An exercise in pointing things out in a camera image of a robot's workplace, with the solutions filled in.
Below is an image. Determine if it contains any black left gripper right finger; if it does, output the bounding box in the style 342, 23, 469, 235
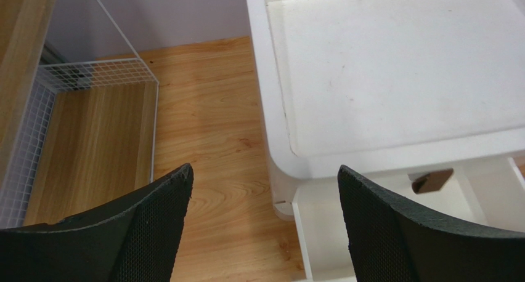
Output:
337, 165, 524, 281

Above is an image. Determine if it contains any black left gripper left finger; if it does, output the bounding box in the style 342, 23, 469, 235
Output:
1, 164, 194, 281

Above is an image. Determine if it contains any white drawer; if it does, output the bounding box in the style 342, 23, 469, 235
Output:
292, 157, 524, 281

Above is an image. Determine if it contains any white three drawer organizer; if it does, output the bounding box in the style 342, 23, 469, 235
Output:
244, 0, 525, 221

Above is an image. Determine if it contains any white wire shelf rack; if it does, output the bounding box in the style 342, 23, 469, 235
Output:
1, 0, 159, 229

